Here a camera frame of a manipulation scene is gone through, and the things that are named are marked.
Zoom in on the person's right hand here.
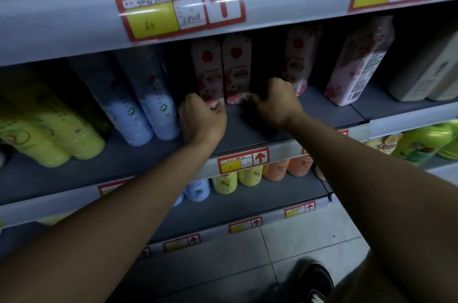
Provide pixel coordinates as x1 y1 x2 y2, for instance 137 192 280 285
249 77 305 131

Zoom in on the person's right leg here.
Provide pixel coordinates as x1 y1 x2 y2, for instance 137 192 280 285
329 252 412 303

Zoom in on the person's right forearm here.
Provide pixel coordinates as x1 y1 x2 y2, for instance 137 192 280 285
286 115 458 303

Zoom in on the person's right shoe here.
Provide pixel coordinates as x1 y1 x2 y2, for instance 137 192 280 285
293 260 335 303

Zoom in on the light blue shampoo bottle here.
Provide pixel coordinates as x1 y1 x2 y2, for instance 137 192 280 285
114 47 181 141
68 54 155 147

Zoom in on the yellow shampoo bottle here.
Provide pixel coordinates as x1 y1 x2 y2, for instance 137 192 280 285
0 70 106 160
73 95 114 137
0 98 72 168

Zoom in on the small orange bottle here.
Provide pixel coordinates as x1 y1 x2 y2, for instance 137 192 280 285
262 159 291 182
286 154 314 177

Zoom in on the person's left hand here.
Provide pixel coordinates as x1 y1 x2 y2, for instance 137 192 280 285
178 93 228 149

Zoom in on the grey metal shelf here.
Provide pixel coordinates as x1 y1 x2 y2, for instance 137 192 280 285
0 0 458 261

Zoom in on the person's left forearm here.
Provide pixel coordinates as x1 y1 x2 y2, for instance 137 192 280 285
0 140 217 303

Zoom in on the small yellow bottle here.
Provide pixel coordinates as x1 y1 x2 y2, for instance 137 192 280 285
211 171 238 195
37 211 72 227
237 165 264 187

